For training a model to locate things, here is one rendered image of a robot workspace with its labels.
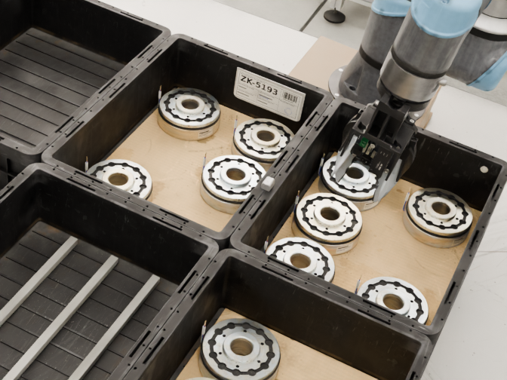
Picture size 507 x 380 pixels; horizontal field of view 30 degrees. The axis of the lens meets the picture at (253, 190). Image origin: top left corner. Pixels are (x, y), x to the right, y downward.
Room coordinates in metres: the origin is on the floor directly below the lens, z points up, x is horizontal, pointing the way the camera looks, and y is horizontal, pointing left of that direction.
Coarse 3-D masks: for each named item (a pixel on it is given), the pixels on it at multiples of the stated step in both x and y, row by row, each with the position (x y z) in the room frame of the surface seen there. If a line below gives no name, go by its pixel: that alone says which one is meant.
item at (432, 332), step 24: (456, 144) 1.18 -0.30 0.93; (288, 168) 1.07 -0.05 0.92; (504, 168) 1.14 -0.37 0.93; (264, 192) 0.99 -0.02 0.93; (480, 216) 1.02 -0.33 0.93; (240, 240) 0.89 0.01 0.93; (480, 240) 0.97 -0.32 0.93; (288, 264) 0.86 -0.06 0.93; (336, 288) 0.83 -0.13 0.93; (456, 288) 0.87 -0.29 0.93; (384, 312) 0.81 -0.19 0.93; (432, 336) 0.78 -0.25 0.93
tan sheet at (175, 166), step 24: (240, 120) 1.27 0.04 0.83; (144, 144) 1.16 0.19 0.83; (168, 144) 1.17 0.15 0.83; (192, 144) 1.18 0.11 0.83; (216, 144) 1.19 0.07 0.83; (144, 168) 1.10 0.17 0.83; (168, 168) 1.11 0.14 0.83; (192, 168) 1.12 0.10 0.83; (168, 192) 1.06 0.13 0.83; (192, 192) 1.07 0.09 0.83; (192, 216) 1.02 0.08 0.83; (216, 216) 1.03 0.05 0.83
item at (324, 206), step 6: (318, 204) 1.05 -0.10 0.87; (324, 204) 1.05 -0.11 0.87; (330, 204) 1.06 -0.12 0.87; (318, 210) 1.04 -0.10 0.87; (336, 210) 1.05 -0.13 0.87; (342, 210) 1.05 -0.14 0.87; (318, 216) 1.03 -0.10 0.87; (342, 216) 1.04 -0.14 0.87; (318, 222) 1.02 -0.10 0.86; (324, 222) 1.02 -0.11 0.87; (330, 222) 1.02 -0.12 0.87; (336, 222) 1.02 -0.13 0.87; (342, 222) 1.02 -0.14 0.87
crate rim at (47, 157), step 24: (168, 48) 1.30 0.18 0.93; (216, 48) 1.32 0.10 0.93; (264, 72) 1.28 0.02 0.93; (312, 120) 1.17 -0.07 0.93; (288, 144) 1.10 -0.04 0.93; (72, 168) 0.97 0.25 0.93; (120, 192) 0.94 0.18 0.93; (168, 216) 0.91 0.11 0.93; (240, 216) 0.93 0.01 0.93; (216, 240) 0.88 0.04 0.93
